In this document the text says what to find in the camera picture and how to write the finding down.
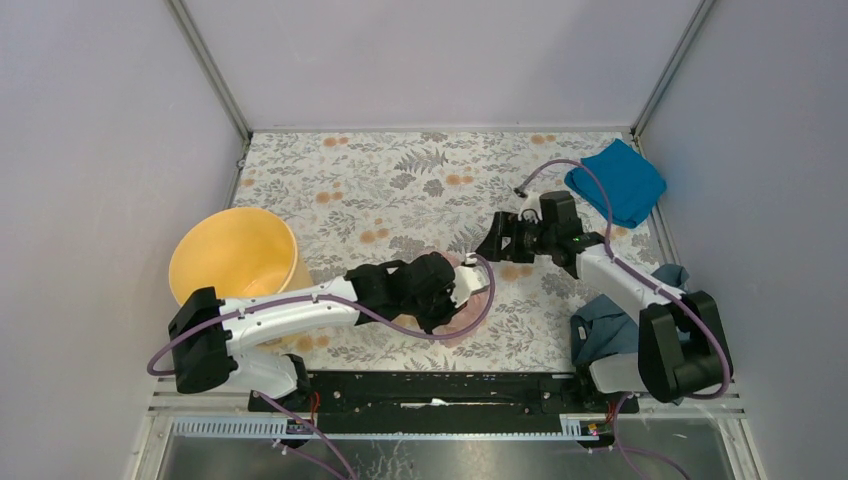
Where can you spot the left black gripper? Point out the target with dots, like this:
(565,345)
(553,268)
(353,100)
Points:
(430,323)

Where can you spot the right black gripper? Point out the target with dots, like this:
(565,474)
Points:
(505,224)

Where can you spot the yellow plastic trash bin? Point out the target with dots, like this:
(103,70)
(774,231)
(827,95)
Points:
(241,252)

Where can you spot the pink plastic trash bag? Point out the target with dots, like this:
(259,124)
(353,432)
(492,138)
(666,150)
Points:
(446,336)

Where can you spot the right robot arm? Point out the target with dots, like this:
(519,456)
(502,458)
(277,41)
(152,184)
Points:
(681,348)

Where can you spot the floral patterned table mat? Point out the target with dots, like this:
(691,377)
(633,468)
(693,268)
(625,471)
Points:
(368,197)

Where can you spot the dark teal crumpled cloth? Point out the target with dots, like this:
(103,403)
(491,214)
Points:
(600,328)

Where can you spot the bright blue folded cloth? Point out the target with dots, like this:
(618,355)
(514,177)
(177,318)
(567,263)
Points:
(632,185)

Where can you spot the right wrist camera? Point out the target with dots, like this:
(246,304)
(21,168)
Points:
(530,208)

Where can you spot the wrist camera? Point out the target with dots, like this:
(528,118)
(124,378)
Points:
(473,281)
(530,208)

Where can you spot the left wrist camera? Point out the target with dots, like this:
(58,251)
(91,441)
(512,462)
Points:
(473,281)

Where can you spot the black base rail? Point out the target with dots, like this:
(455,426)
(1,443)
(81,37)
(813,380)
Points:
(374,402)

